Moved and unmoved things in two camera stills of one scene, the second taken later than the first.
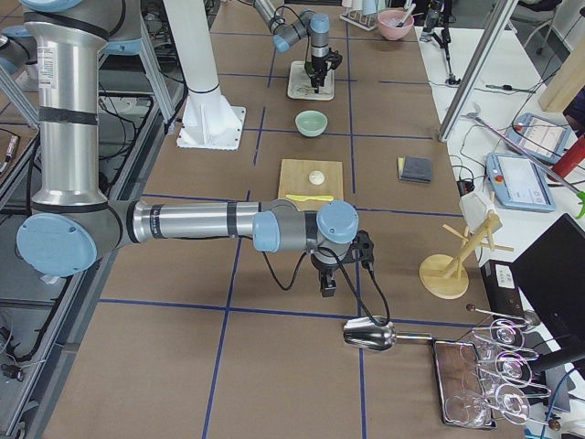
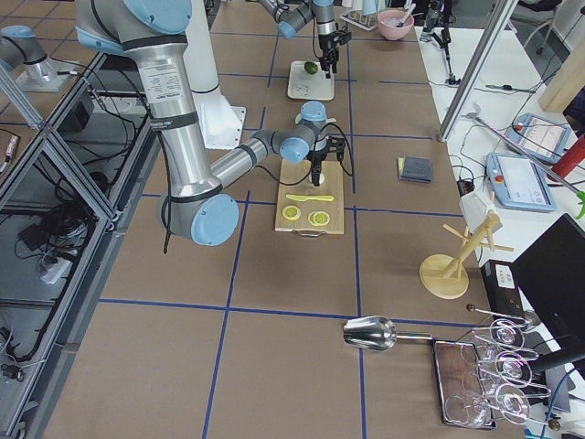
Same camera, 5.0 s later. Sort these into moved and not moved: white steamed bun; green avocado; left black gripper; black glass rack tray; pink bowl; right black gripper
Moved: left black gripper; right black gripper
Not moved: white steamed bun; black glass rack tray; pink bowl; green avocado
